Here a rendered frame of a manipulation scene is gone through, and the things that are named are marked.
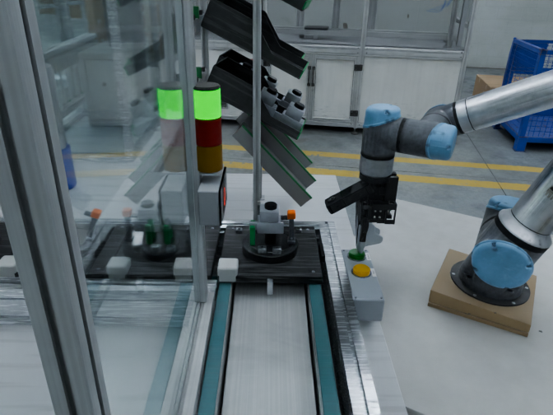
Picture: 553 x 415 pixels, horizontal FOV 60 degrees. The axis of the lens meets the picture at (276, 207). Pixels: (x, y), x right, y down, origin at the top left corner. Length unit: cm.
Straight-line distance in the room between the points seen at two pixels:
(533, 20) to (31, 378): 966
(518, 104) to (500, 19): 882
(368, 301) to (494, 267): 27
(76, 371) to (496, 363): 94
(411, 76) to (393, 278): 401
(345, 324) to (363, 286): 14
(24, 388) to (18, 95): 87
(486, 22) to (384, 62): 490
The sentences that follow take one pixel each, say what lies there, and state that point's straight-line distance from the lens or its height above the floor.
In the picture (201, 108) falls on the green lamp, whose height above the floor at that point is 138.
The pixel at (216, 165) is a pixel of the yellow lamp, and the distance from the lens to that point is 89.
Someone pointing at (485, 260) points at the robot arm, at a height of 107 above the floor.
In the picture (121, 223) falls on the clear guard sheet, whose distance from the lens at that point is 49.
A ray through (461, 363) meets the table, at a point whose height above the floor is 86.
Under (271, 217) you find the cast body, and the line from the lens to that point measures 115.
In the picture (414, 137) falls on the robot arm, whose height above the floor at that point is 129.
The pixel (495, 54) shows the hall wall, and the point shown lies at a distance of 1001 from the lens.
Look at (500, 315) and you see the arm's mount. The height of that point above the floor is 90.
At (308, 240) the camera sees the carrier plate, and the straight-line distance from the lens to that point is 126.
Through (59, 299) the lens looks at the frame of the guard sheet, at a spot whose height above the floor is 141.
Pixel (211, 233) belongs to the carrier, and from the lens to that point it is 129.
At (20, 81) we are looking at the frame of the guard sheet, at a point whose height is 155.
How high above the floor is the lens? 160
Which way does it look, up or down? 27 degrees down
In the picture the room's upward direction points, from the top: 1 degrees clockwise
